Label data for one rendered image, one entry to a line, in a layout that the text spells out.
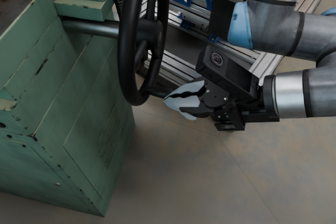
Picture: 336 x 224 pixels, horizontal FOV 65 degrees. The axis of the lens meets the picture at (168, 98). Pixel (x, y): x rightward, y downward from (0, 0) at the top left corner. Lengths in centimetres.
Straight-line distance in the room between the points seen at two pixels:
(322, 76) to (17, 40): 46
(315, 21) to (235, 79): 15
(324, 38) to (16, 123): 53
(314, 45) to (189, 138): 93
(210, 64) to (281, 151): 103
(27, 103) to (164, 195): 81
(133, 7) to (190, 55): 97
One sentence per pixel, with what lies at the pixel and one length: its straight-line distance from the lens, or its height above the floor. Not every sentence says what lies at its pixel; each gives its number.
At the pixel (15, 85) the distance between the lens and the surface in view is 50.
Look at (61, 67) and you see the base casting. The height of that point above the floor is 75.
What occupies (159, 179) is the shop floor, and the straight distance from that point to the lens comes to 123.
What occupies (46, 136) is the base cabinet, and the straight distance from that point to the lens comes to 61.
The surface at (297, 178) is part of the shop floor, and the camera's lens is 136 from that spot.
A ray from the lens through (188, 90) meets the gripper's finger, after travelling 50.
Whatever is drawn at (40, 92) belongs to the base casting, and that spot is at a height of 76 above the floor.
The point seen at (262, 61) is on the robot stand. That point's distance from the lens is 137.
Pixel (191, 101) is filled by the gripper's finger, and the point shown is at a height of 77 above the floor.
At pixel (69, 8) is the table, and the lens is 55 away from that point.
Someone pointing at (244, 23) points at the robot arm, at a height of 89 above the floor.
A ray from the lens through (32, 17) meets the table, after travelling 52.
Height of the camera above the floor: 116
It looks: 54 degrees down
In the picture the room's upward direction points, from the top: straight up
